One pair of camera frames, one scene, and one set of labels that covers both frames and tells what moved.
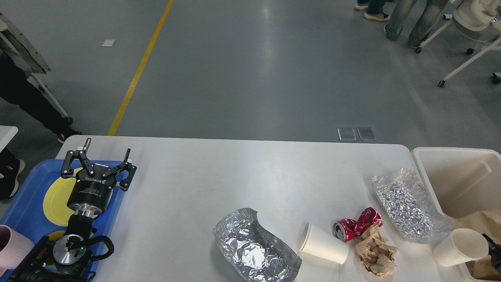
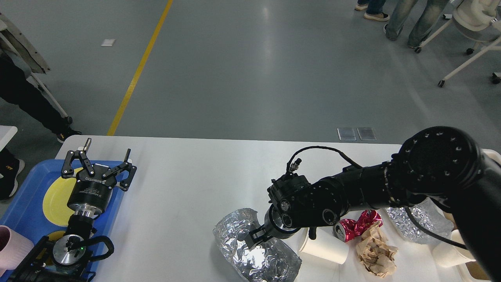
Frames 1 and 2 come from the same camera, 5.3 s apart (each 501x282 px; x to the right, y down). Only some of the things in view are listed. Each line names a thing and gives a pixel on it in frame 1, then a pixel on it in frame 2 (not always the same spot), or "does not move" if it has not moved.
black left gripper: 92,194 does not move
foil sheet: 410,206 does not move
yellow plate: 55,210 does not move
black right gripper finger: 494,251 to 274,226
